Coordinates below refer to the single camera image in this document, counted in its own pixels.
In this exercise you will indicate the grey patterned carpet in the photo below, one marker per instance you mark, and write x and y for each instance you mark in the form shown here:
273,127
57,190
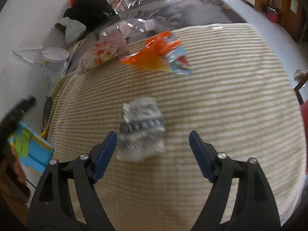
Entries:
169,15

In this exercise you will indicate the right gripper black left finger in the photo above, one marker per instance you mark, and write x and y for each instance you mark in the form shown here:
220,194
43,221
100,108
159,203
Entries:
65,197

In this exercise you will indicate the white grey printed wrapper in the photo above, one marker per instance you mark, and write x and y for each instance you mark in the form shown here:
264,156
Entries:
142,131

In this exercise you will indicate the white standing fan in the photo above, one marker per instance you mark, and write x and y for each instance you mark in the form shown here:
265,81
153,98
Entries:
50,61

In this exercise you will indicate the silver blue snack wrapper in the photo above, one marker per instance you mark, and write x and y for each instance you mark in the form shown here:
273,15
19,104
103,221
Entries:
177,61

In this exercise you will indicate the orange plastic wrapper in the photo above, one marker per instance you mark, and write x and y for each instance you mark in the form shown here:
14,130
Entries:
152,56

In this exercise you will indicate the blue yellow green box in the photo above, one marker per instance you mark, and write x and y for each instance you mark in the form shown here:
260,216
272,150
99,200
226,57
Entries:
33,151

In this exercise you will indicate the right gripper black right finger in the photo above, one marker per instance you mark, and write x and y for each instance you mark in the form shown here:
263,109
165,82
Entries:
255,207

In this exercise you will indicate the white plastic bag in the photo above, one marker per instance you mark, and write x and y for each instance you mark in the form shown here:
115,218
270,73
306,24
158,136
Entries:
73,29

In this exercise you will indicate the pink white paper carton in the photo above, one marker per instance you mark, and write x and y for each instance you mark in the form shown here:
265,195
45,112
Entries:
107,48

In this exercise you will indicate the wooden chair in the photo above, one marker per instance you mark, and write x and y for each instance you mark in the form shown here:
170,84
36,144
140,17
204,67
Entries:
301,78

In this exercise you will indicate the clear plastic water bottle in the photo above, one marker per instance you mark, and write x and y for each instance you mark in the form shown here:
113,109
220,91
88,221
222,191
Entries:
130,27

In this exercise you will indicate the black clothes pile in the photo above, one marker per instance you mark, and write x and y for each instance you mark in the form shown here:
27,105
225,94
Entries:
91,13

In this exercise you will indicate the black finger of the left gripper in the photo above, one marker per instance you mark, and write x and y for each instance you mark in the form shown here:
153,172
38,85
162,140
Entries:
10,122

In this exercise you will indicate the beige striped table cloth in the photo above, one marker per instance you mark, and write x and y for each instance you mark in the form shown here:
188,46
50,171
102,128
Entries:
238,98

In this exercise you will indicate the small red trash bin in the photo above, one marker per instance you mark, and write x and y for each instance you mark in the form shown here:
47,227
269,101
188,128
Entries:
272,15

